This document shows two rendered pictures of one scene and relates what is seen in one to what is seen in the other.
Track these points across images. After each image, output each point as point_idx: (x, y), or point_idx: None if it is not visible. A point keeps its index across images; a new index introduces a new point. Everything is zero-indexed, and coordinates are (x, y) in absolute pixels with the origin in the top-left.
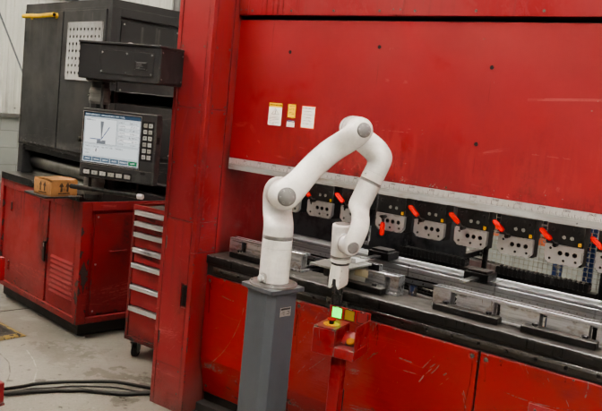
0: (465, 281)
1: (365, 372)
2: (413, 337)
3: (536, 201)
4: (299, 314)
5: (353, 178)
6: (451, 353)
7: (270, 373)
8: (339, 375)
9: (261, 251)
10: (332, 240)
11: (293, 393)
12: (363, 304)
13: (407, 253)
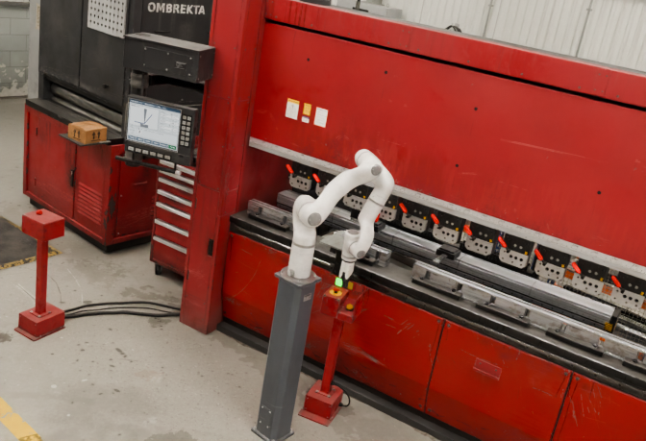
0: (437, 262)
1: (357, 322)
2: (395, 302)
3: (498, 215)
4: None
5: None
6: (423, 317)
7: (293, 340)
8: (339, 330)
9: (290, 252)
10: (344, 244)
11: None
12: (359, 273)
13: (391, 223)
